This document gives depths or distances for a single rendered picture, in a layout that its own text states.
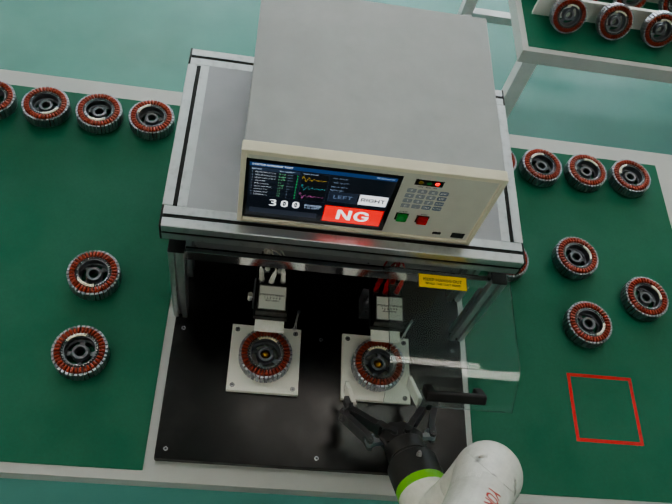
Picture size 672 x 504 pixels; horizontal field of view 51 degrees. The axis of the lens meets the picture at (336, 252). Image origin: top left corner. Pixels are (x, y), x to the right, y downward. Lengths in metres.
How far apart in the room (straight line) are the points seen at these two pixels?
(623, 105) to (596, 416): 2.07
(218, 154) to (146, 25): 1.93
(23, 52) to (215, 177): 1.95
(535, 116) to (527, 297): 1.60
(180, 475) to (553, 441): 0.80
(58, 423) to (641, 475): 1.24
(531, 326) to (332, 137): 0.80
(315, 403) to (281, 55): 0.71
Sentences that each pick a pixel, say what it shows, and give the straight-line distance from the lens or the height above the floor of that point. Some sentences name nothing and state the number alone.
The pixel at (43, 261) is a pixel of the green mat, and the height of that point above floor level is 0.75.
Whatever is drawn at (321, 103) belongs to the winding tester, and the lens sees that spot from 1.19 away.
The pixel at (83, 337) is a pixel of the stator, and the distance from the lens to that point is 1.56.
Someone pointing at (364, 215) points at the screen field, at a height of 1.17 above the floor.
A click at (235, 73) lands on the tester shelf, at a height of 1.11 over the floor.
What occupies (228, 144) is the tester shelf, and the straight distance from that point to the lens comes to 1.38.
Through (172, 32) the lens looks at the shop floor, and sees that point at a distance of 3.22.
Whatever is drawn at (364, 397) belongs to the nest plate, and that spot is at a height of 0.78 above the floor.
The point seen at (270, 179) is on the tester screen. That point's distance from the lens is 1.17.
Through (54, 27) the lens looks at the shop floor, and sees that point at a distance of 3.27.
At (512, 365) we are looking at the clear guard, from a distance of 1.31.
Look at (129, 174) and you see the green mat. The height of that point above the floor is 0.75.
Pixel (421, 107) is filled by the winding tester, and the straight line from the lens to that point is 1.23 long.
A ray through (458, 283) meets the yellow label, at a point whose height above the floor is 1.07.
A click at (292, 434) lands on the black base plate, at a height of 0.77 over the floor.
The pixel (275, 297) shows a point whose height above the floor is 0.92.
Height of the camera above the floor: 2.19
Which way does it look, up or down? 58 degrees down
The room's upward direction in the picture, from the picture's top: 17 degrees clockwise
